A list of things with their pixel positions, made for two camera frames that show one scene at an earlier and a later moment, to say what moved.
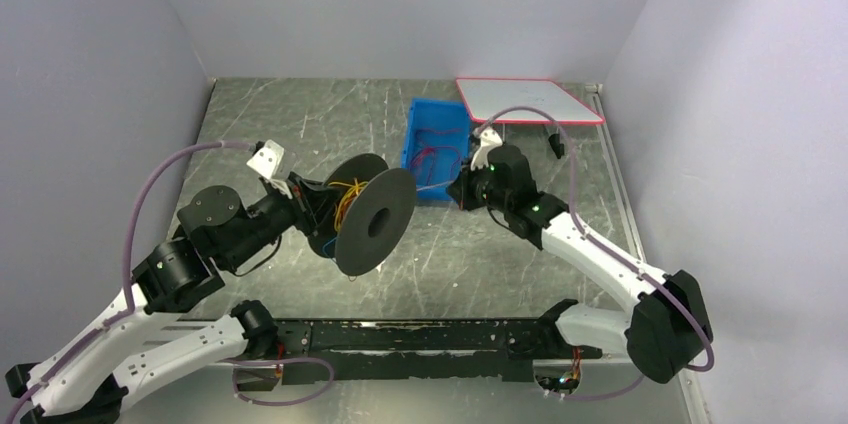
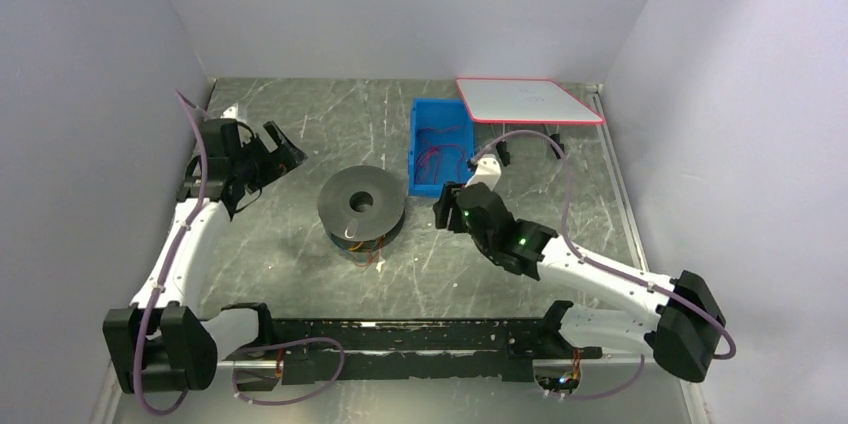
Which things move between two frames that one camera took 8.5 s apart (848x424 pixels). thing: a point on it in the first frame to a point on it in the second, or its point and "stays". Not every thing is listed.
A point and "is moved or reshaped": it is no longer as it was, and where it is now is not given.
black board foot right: x=557 y=147 stays
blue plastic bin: x=436 y=145 stays
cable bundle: x=354 y=186 is moved or reshaped
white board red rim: x=484 y=98 stays
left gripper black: x=308 y=201 to x=260 y=156
